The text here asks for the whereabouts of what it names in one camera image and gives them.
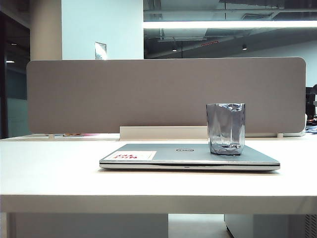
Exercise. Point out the silver closed laptop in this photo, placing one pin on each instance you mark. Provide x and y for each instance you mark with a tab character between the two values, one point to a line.
210	161

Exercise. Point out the grey fabric desk divider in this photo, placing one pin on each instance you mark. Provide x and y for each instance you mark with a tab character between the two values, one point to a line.
123	94

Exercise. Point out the colourful papers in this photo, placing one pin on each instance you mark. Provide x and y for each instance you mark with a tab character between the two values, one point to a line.
74	135

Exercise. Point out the red ceiling sign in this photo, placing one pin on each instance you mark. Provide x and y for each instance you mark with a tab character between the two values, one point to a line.
210	43

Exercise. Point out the long ceiling light strip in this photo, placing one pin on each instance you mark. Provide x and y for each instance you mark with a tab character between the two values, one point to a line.
223	24

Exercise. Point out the white desk support panel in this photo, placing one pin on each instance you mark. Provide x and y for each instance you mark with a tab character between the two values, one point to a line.
86	226

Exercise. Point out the black office equipment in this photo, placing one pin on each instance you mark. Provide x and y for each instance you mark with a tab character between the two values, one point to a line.
312	99

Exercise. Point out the small wall poster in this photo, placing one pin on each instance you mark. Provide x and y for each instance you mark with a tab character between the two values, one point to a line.
100	50

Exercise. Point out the white divider support bracket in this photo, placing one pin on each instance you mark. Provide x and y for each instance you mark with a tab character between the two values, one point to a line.
280	135

